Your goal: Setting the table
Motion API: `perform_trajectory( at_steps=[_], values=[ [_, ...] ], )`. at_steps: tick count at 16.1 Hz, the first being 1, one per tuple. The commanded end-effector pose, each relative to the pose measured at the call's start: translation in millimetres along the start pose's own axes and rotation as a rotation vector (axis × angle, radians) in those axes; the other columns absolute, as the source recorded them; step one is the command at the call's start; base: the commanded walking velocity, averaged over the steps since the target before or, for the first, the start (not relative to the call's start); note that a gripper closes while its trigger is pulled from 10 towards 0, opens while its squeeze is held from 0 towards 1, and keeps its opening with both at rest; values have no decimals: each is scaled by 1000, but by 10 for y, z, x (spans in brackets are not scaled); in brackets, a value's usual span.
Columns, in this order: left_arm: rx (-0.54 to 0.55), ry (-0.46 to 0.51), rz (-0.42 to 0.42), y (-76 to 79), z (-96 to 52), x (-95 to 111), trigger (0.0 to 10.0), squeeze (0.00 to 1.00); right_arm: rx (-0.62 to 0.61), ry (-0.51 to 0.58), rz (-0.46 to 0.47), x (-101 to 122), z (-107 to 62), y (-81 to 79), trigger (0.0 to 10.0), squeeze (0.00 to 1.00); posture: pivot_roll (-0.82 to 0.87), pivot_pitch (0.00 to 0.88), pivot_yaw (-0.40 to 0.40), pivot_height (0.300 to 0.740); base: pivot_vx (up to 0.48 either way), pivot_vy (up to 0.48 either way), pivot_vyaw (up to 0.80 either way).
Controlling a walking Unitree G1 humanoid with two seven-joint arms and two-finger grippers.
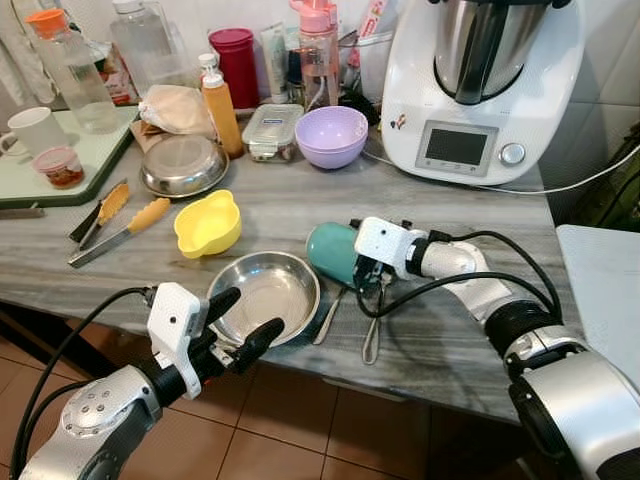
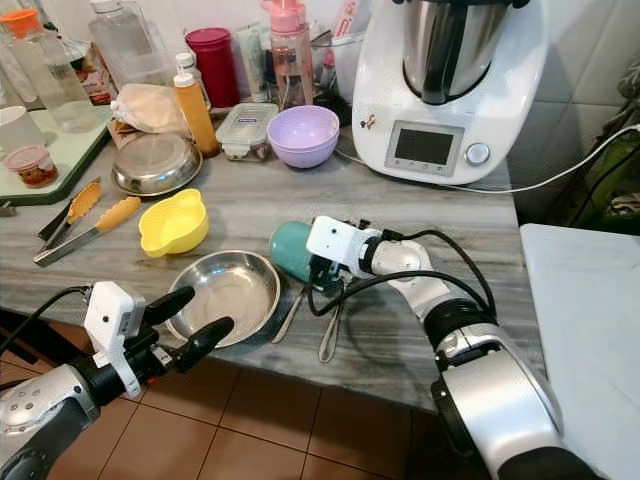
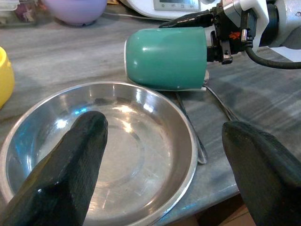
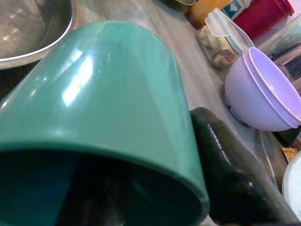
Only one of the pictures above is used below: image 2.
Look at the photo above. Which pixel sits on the red plastic canister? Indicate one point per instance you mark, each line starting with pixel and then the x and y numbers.
pixel 213 65

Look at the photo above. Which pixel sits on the white ceramic mug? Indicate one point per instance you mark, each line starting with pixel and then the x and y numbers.
pixel 20 128

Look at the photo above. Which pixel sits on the teal plastic mug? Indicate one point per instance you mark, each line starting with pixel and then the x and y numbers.
pixel 292 250

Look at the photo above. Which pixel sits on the white food processor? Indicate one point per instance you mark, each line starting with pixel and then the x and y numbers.
pixel 380 90

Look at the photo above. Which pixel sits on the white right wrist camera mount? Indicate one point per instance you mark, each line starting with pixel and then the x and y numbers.
pixel 338 242

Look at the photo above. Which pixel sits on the covered steel dish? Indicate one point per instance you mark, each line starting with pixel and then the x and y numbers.
pixel 155 163

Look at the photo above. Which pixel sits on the clear plastic jar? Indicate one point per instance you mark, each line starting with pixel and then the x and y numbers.
pixel 335 65

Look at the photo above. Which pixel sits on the small cup red food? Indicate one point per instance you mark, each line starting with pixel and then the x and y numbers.
pixel 30 166

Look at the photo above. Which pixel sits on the green cutting board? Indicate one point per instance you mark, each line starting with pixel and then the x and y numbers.
pixel 75 145

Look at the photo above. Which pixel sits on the pale squeeze tube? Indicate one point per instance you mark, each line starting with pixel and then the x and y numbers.
pixel 253 60

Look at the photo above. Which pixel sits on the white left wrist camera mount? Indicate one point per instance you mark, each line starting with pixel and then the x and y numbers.
pixel 110 318

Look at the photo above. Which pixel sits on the clear lidded food container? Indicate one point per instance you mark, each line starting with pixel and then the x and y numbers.
pixel 246 130

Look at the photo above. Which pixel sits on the purple plastic bowl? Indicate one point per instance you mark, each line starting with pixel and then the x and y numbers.
pixel 303 136

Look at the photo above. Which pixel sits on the orange sauce bottle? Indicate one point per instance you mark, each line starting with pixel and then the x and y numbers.
pixel 195 115

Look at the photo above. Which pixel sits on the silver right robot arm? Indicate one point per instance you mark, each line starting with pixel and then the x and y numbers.
pixel 405 258

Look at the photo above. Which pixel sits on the pink water bottle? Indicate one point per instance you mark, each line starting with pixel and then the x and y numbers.
pixel 288 60

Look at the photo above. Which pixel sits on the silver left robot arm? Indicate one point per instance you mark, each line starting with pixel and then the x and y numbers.
pixel 40 430

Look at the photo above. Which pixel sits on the colourful food package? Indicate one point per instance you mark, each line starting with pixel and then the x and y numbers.
pixel 100 85

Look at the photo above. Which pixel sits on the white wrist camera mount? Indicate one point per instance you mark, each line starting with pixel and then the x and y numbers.
pixel 110 318
pixel 338 242

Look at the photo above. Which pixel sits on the open steel plate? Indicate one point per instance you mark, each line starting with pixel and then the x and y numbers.
pixel 230 290

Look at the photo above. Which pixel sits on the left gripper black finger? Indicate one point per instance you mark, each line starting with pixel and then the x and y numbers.
pixel 168 306
pixel 200 345

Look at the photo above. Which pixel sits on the plastic bag of bread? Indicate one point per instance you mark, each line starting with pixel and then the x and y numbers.
pixel 150 108

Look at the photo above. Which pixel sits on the red white packet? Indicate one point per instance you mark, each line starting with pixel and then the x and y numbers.
pixel 348 18

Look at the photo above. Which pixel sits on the clear bottle orange cap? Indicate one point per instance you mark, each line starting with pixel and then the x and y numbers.
pixel 55 80

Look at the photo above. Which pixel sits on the clear jug white cap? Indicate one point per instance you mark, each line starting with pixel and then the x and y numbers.
pixel 125 45

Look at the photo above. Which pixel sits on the yellow plastic bowl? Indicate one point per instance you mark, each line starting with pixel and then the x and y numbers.
pixel 172 225

